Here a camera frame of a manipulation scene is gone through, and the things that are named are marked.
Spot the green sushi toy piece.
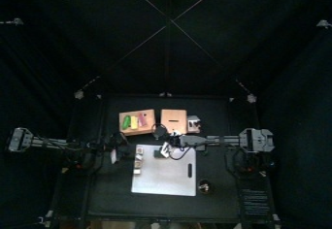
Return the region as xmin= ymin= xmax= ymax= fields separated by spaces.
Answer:
xmin=122 ymin=115 xmax=133 ymax=130

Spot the wooden sushi board with holes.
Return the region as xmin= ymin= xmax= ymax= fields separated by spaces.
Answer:
xmin=118 ymin=109 xmax=157 ymax=137

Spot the white black striped piece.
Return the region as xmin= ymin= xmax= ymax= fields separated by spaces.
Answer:
xmin=160 ymin=142 xmax=173 ymax=158

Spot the wooden board with slot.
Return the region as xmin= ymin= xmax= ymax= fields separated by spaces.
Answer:
xmin=160 ymin=109 xmax=188 ymax=135

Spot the white cutting board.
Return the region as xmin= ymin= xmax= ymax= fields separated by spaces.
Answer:
xmin=130 ymin=144 xmax=199 ymax=197

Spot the small metal bowl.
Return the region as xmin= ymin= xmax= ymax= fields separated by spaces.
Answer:
xmin=197 ymin=179 xmax=215 ymax=195

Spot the black sheet white text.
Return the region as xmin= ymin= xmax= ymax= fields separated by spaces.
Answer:
xmin=239 ymin=187 xmax=274 ymax=221

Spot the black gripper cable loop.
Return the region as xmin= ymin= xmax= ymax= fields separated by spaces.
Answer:
xmin=168 ymin=145 xmax=193 ymax=161

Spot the thin white cord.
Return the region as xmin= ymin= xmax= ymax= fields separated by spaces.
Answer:
xmin=80 ymin=0 xmax=229 ymax=93
xmin=121 ymin=0 xmax=255 ymax=96

